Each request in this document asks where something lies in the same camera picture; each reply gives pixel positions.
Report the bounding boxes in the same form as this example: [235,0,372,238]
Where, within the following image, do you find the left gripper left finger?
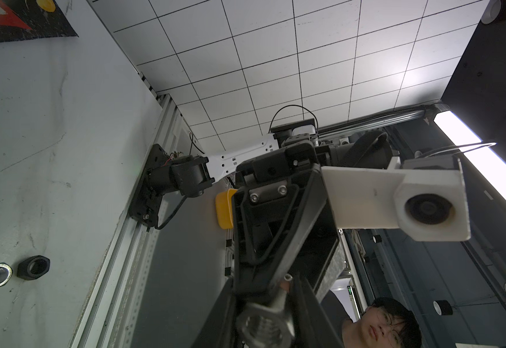
[191,278,238,348]

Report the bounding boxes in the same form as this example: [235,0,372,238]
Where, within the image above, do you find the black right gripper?
[233,141,338,300]

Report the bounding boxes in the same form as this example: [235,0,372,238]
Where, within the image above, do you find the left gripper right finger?
[289,275,344,348]

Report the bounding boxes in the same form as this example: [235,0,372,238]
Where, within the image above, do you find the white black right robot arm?
[130,122,392,300]

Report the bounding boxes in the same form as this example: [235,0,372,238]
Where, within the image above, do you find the person face with glasses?
[341,297,422,348]

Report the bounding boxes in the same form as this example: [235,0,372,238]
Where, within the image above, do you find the black hex nut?
[17,255,51,281]

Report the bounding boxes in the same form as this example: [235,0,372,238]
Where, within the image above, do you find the ceiling light strip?
[434,111,506,201]

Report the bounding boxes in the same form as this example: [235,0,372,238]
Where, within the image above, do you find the black red chips bag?
[0,0,77,43]

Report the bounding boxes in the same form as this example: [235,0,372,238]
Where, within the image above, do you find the aluminium mounting rail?
[70,94,184,347]

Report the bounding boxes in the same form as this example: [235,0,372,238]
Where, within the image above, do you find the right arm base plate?
[128,144,169,228]

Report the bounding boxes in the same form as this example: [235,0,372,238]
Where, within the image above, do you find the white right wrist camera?
[322,155,471,242]

